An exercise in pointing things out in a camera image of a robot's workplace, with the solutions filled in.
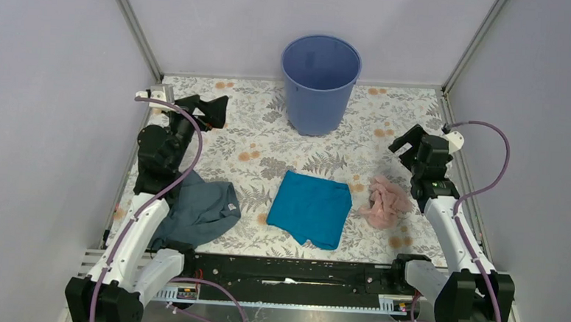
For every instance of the teal folded cloth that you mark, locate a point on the teal folded cloth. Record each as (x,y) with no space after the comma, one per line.
(311,209)

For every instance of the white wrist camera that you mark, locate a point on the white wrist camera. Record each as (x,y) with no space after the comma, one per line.
(455,141)
(162,92)

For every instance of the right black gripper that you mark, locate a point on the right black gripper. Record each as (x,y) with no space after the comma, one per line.
(413,137)

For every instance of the pink plastic trash bag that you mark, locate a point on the pink plastic trash bag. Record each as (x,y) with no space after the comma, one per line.
(387,203)

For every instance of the grey-blue crumpled garment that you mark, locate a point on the grey-blue crumpled garment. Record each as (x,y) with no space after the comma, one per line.
(202,213)

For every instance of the blue plastic trash bin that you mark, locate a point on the blue plastic trash bin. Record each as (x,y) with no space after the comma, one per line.
(319,74)

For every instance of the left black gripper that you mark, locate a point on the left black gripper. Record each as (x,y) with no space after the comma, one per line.
(213,110)

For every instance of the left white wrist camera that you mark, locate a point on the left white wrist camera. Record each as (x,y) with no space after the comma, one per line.
(162,92)

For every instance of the floral patterned table mat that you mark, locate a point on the floral patterned table mat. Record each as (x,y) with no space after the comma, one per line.
(258,145)

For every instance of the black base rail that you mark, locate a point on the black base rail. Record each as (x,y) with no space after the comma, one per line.
(293,283)

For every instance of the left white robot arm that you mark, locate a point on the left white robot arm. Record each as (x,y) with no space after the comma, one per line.
(116,288)

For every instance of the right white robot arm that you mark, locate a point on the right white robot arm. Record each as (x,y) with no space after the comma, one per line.
(472,290)

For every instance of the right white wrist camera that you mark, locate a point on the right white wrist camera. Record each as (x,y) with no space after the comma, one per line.
(455,141)

